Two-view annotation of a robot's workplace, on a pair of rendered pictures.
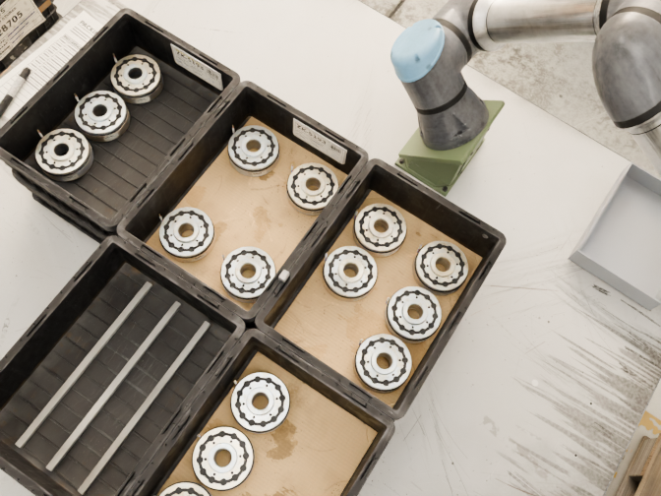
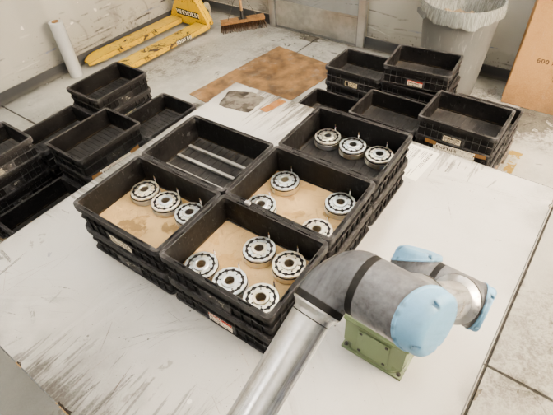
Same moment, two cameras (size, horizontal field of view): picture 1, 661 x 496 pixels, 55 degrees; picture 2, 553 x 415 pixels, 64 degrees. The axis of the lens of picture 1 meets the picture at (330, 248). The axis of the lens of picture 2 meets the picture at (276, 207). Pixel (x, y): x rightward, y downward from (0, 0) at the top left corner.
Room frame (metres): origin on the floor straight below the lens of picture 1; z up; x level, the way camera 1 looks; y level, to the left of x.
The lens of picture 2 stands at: (0.69, -0.87, 1.89)
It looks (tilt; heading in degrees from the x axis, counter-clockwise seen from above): 45 degrees down; 105
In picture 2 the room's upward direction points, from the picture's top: 5 degrees counter-clockwise
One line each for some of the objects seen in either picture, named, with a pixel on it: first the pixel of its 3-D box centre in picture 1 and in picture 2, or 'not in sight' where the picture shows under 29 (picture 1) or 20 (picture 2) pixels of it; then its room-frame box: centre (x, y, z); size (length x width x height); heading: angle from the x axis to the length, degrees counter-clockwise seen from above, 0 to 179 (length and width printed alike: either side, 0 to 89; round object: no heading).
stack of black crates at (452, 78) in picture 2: not in sight; (417, 94); (0.98, 1.74, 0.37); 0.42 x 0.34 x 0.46; 155
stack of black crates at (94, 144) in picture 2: not in sight; (107, 165); (-0.72, 0.81, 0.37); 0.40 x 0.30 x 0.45; 65
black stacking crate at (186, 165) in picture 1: (249, 205); (300, 201); (0.49, 0.17, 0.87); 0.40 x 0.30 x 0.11; 157
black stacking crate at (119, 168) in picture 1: (126, 127); (344, 153); (0.61, 0.45, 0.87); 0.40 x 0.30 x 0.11; 157
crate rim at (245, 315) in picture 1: (247, 194); (299, 190); (0.49, 0.17, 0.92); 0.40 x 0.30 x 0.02; 157
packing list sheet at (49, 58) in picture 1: (66, 75); (393, 153); (0.81, 0.68, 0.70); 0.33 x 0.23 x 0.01; 155
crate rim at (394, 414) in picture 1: (384, 280); (243, 250); (0.38, -0.11, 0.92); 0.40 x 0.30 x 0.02; 157
